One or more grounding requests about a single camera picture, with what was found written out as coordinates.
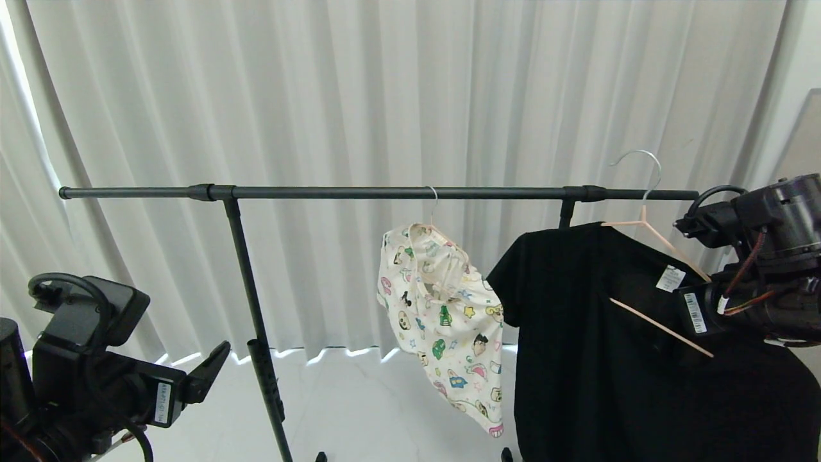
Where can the black clothes rack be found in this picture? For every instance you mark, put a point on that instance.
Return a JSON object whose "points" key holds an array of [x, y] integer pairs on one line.
{"points": [[359, 192]]}

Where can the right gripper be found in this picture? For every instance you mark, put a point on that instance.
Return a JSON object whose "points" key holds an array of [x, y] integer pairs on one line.
{"points": [[702, 311]]}

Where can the pink clothes hanger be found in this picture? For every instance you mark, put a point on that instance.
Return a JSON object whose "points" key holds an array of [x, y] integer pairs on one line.
{"points": [[433, 205], [643, 215]]}

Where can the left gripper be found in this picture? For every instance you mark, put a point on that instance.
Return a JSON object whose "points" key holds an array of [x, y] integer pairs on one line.
{"points": [[135, 398]]}

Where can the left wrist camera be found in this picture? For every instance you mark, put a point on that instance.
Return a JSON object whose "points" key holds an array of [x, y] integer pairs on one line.
{"points": [[90, 321]]}

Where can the black garment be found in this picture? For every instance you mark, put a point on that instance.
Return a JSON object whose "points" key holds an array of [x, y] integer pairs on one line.
{"points": [[590, 372]]}

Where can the white curtain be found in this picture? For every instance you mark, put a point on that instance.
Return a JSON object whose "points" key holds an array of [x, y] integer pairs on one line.
{"points": [[385, 90]]}

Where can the cream printed garment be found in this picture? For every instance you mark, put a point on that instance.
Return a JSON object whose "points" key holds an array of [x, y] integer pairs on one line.
{"points": [[442, 321]]}

